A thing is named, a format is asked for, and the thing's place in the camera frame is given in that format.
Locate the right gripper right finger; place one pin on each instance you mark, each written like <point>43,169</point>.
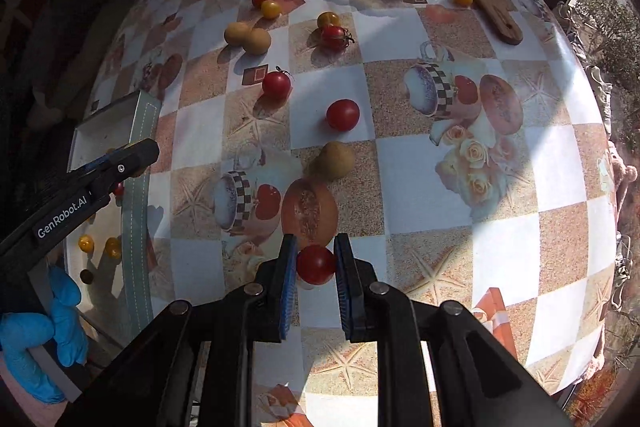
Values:
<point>358,306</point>

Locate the brown longan pair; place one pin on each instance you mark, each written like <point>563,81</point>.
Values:
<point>257,41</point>
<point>235,34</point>

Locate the red cherry tomato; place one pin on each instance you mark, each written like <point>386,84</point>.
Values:
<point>315,264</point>

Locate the checkered patterned tablecloth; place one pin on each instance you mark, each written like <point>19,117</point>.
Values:
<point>461,167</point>

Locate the red tomato near cluster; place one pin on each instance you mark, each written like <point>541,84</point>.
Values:
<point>343,115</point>

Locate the yellow tomato near longans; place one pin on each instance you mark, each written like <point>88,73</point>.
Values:
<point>270,9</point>

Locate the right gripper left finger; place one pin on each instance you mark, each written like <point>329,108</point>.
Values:
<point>275,304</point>

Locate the brown longan upper pair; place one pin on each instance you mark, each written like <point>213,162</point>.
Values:
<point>235,34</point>

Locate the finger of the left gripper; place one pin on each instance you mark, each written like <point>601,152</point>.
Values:
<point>118,165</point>

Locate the brown longan lower pair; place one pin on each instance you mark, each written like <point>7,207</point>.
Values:
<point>257,41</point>

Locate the brown longan near cluster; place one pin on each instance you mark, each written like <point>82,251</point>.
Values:
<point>335,160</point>

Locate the red tomato with stem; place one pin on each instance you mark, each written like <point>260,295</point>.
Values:
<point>335,38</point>

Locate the red tomato under gripper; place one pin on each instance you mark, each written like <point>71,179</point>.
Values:
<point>277,84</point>

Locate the yellow cherry tomato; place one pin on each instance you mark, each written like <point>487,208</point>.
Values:
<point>113,248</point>
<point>86,244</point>

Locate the yellow tomato above stemmed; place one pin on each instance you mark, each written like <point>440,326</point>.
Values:
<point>326,19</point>

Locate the white shallow tray box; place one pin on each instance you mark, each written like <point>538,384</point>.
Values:
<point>112,216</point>

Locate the blue gloved left hand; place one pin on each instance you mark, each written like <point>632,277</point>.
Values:
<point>23,331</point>

